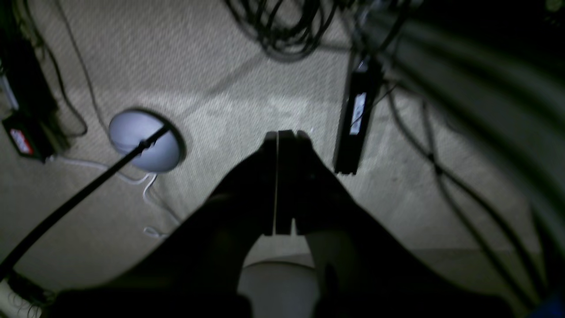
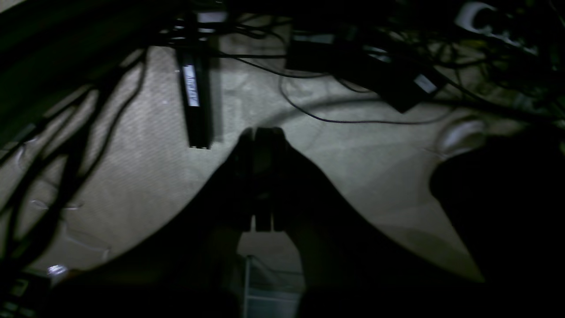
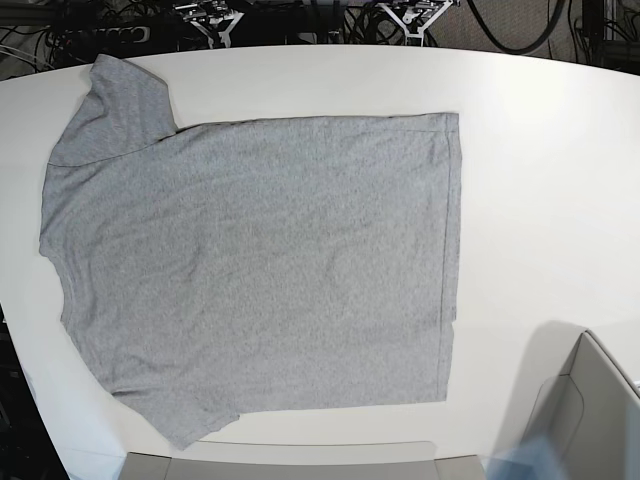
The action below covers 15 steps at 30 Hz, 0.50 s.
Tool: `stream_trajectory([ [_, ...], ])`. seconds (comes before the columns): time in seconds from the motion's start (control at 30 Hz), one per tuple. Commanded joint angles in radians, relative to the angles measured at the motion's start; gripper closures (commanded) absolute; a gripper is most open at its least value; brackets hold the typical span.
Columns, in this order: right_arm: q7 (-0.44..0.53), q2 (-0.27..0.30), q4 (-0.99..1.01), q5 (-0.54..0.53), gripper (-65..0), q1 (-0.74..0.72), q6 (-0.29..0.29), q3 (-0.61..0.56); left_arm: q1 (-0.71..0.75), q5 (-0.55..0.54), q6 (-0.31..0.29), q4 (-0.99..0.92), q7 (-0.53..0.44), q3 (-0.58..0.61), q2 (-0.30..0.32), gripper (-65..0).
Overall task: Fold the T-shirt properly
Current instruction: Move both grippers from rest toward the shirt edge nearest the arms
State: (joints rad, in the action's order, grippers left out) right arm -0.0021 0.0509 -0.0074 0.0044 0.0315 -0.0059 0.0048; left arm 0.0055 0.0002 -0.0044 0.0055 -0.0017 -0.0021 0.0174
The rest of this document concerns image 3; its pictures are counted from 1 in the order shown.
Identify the grey T-shirt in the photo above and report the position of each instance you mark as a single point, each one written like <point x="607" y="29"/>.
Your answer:
<point x="266" y="265"/>

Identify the grey bin bottom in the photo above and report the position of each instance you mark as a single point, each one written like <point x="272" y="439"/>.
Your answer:
<point x="217" y="460"/>

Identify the grey bin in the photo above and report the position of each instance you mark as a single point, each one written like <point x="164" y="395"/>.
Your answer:
<point x="217" y="460"/>
<point x="585" y="422"/>

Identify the black power strip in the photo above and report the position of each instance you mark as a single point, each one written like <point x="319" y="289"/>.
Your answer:
<point x="136" y="34"/>

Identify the grey bin right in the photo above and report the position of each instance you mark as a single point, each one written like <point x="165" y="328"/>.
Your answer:
<point x="585" y="422"/>

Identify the blue cloth in bin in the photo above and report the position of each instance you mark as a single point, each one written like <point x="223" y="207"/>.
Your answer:
<point x="535" y="459"/>

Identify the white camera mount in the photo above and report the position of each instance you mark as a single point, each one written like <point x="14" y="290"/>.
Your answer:
<point x="216" y="20"/>
<point x="416" y="18"/>

